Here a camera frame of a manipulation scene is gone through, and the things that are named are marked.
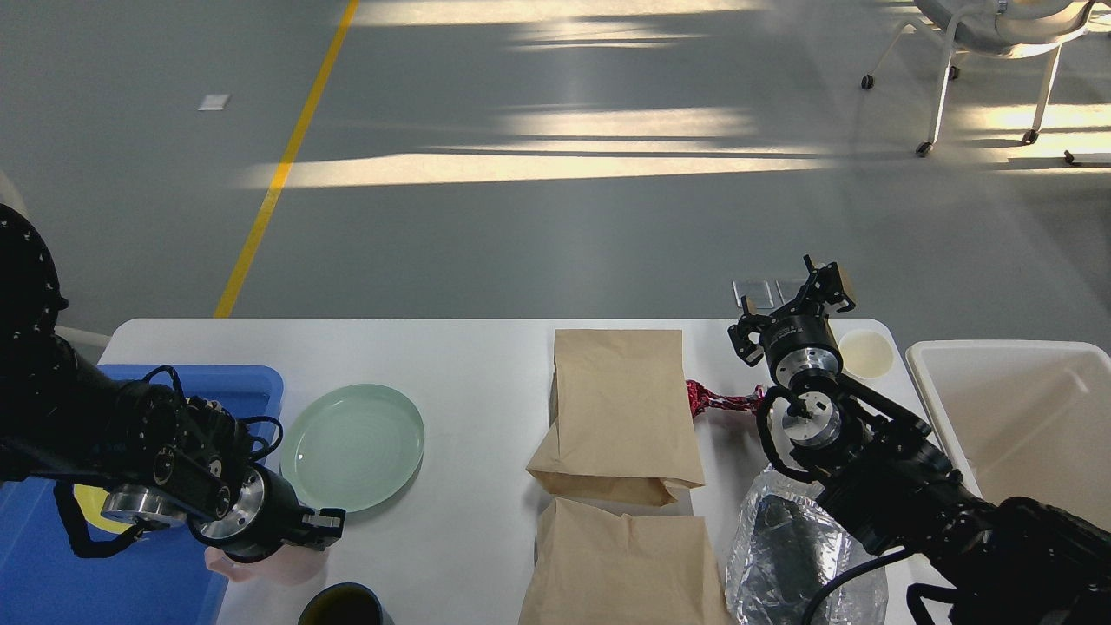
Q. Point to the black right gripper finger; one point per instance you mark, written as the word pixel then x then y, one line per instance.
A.
pixel 747 334
pixel 826 289

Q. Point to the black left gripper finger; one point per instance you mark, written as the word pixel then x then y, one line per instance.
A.
pixel 320 528

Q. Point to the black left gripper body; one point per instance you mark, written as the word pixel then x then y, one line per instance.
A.
pixel 266 517

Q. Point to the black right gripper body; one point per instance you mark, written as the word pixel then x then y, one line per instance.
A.
pixel 797 344

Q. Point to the pink mug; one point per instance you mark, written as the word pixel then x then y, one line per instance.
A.
pixel 288 566

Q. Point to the dark green mug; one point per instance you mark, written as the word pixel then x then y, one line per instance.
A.
pixel 345 603

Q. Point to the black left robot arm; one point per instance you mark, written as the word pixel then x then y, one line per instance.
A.
pixel 66 421

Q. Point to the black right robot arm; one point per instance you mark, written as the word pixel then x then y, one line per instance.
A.
pixel 1020 562

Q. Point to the metal floor socket plates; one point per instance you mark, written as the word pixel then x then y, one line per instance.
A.
pixel 766 294

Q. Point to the red candy wrapper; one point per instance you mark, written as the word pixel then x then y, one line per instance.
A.
pixel 701 399

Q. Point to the pale green plate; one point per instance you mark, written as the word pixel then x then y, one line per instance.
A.
pixel 353 448

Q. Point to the blue plastic tray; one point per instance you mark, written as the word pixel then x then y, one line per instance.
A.
pixel 162 579

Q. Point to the upper brown paper bag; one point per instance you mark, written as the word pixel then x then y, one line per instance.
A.
pixel 621 429

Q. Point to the brown paper bag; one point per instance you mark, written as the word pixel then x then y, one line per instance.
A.
pixel 595 567
pixel 621 429

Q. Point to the yellow plate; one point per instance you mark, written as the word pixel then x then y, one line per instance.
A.
pixel 91 499

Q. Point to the white plastic bin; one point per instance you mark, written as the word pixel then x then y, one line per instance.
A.
pixel 1022 418

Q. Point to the lower brown paper bag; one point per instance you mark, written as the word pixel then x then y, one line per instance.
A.
pixel 595 567

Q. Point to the white chair on casters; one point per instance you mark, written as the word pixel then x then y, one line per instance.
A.
pixel 993 29

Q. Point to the white chair at left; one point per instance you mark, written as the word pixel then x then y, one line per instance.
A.
pixel 12 198

